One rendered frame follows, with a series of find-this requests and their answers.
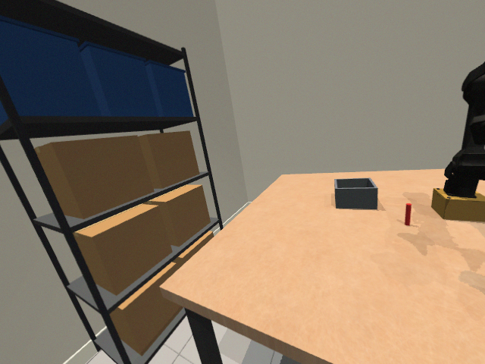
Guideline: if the dark red peg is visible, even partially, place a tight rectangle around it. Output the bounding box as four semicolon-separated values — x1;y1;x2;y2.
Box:
405;203;412;226

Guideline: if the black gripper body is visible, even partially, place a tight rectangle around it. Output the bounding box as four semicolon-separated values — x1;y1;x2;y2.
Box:
469;115;485;145

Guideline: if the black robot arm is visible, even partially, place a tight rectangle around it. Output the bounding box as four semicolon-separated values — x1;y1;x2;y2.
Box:
443;62;485;198

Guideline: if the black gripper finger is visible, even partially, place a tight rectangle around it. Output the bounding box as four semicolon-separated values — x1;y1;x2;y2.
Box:
480;123;485;145

